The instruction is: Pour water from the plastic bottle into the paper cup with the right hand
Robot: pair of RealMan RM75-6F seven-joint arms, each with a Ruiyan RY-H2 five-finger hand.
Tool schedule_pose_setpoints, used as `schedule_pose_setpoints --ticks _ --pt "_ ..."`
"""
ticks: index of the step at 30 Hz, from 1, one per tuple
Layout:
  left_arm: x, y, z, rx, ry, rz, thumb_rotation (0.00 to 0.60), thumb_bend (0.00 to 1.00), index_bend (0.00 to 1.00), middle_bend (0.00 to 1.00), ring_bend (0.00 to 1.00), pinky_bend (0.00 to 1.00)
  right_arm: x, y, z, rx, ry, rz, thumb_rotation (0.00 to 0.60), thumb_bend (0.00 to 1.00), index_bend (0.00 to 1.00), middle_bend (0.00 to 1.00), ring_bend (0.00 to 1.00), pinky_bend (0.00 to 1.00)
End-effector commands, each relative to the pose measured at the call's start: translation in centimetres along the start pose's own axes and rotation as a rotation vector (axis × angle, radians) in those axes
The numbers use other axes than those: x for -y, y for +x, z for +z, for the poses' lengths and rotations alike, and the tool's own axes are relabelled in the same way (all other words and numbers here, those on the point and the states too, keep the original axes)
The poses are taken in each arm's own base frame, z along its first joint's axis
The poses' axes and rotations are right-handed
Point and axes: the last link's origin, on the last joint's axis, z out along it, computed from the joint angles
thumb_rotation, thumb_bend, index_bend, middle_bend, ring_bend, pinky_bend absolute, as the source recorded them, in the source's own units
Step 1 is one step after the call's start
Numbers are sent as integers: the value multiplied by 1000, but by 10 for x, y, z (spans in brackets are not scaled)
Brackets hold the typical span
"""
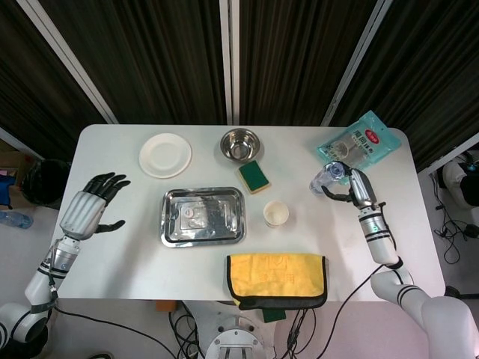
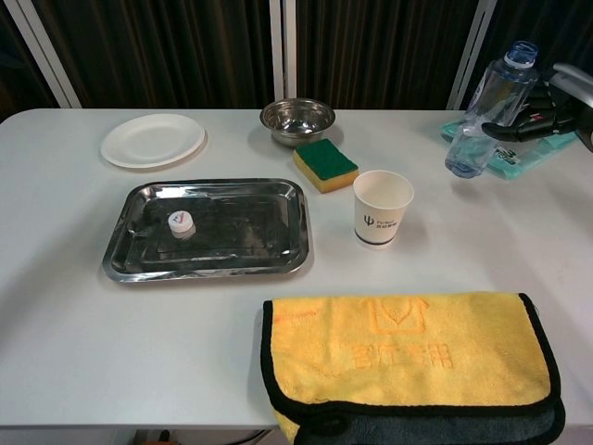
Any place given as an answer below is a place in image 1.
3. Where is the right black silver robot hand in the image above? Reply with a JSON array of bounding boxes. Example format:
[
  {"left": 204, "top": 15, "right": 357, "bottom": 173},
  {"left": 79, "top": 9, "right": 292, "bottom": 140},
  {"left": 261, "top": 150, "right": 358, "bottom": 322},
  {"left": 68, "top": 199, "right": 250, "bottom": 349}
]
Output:
[{"left": 320, "top": 166, "right": 386, "bottom": 210}]

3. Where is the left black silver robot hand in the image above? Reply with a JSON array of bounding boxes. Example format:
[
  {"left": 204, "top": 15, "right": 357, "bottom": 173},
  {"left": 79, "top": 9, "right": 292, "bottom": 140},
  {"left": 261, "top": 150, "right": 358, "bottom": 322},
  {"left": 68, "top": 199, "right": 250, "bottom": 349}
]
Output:
[{"left": 59, "top": 171, "right": 132, "bottom": 241}]

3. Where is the clear plastic water bottle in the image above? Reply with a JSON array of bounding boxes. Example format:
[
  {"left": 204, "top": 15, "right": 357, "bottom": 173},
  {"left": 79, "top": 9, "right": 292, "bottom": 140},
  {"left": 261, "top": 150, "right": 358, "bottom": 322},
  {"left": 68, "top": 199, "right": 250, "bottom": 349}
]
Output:
[{"left": 309, "top": 161, "right": 353, "bottom": 197}]

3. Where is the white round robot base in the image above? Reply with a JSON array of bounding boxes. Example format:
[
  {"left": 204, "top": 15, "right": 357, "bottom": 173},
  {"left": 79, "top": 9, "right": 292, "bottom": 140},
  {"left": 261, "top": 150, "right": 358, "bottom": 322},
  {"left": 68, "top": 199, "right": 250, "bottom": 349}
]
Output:
[{"left": 204, "top": 324, "right": 265, "bottom": 359}]

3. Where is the blue-tinted bottle on floor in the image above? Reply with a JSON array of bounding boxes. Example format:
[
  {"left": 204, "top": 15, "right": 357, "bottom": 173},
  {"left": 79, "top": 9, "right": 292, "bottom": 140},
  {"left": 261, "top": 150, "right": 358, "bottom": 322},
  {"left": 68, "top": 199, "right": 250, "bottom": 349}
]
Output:
[{"left": 0, "top": 209, "right": 34, "bottom": 230}]

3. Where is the white paper cup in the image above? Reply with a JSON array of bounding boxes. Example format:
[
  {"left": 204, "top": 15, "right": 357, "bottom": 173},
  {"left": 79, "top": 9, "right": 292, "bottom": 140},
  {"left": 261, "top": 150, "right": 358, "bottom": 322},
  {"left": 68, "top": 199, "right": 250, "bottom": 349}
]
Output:
[{"left": 263, "top": 200, "right": 291, "bottom": 229}]

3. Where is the teal steel scrubber package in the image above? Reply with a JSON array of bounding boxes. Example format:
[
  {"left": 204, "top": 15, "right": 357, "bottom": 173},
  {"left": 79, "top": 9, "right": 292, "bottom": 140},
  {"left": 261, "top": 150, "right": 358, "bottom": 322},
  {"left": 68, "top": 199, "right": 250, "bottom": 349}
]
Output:
[{"left": 316, "top": 109, "right": 402, "bottom": 176}]

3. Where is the black trash bin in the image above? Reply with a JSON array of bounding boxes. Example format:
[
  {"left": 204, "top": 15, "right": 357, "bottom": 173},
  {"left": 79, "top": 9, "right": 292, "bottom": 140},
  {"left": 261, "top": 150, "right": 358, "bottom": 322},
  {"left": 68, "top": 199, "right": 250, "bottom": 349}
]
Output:
[{"left": 20, "top": 159, "right": 72, "bottom": 206}]

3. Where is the white machine with black parts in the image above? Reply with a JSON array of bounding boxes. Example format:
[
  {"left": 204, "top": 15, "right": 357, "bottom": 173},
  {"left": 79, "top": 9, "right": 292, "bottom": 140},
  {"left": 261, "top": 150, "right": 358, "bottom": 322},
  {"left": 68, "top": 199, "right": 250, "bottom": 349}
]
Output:
[{"left": 437, "top": 160, "right": 479, "bottom": 206}]

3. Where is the white paper plate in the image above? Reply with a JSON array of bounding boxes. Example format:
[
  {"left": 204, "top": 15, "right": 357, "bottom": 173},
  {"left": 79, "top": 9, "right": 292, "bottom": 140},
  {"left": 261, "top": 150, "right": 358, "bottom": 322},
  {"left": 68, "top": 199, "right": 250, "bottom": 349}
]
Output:
[{"left": 138, "top": 132, "right": 193, "bottom": 180}]

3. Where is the green yellow sponge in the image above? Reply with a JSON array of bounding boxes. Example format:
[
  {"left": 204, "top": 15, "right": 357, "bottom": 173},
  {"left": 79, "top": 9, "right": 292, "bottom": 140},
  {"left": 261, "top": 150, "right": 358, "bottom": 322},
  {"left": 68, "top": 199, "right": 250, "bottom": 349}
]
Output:
[{"left": 237, "top": 159, "right": 272, "bottom": 196}]

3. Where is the yellow microfiber towel black trim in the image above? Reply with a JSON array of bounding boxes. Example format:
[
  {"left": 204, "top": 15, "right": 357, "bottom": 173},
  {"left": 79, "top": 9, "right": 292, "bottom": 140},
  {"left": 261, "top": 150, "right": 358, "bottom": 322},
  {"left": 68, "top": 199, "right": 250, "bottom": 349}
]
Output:
[{"left": 225, "top": 252, "right": 329, "bottom": 310}]

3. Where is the stainless steel bowl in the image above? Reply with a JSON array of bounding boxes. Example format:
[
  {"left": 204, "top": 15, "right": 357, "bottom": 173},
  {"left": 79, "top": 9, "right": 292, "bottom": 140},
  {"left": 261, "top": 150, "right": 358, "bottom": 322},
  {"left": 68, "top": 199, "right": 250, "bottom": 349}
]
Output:
[{"left": 219, "top": 127, "right": 261, "bottom": 161}]

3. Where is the stainless steel tray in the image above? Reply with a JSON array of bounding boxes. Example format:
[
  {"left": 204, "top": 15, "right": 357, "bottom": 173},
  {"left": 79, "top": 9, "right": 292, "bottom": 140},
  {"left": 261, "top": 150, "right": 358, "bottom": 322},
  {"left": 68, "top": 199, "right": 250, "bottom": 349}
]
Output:
[{"left": 160, "top": 186, "right": 248, "bottom": 248}]

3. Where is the green sponge under towel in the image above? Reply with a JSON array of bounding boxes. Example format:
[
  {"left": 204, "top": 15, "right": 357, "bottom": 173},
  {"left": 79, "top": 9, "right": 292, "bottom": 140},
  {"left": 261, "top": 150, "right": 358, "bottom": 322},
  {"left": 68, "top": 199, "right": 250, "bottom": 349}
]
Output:
[{"left": 261, "top": 307, "right": 287, "bottom": 324}]

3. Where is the black looped floor cable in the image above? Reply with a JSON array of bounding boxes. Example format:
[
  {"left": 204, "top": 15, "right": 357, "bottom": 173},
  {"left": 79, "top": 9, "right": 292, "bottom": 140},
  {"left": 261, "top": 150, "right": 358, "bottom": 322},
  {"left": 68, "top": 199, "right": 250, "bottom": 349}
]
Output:
[{"left": 430, "top": 175, "right": 479, "bottom": 263}]

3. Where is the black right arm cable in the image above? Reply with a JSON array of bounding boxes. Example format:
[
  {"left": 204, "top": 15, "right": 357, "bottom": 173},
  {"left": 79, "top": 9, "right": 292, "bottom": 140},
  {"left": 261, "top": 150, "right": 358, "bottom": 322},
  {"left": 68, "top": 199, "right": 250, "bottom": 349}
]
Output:
[{"left": 324, "top": 261, "right": 392, "bottom": 359}]

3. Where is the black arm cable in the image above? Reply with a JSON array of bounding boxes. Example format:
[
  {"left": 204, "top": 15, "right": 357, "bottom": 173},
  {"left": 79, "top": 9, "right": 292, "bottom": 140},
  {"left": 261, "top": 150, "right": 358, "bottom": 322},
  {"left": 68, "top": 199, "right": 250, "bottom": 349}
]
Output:
[
  {"left": 324, "top": 261, "right": 392, "bottom": 359},
  {"left": 54, "top": 304, "right": 184, "bottom": 359}
]

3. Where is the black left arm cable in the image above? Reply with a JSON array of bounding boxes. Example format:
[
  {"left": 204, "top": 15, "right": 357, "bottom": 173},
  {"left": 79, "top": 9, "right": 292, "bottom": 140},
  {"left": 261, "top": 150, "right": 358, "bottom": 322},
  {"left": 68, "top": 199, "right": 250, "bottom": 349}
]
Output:
[{"left": 54, "top": 304, "right": 184, "bottom": 359}]

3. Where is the white partition post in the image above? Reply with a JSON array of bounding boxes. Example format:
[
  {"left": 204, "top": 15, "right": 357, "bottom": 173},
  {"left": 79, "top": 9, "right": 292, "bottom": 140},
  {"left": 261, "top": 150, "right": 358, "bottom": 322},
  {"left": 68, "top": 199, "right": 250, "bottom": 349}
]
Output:
[
  {"left": 16, "top": 0, "right": 120, "bottom": 124},
  {"left": 219, "top": 0, "right": 240, "bottom": 126},
  {"left": 320, "top": 0, "right": 394, "bottom": 127}
]

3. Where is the black cable bundle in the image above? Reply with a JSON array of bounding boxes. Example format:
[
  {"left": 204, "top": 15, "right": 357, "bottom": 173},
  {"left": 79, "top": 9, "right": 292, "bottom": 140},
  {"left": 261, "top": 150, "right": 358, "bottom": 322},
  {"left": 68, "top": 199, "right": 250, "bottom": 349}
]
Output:
[{"left": 286, "top": 308, "right": 317, "bottom": 359}]

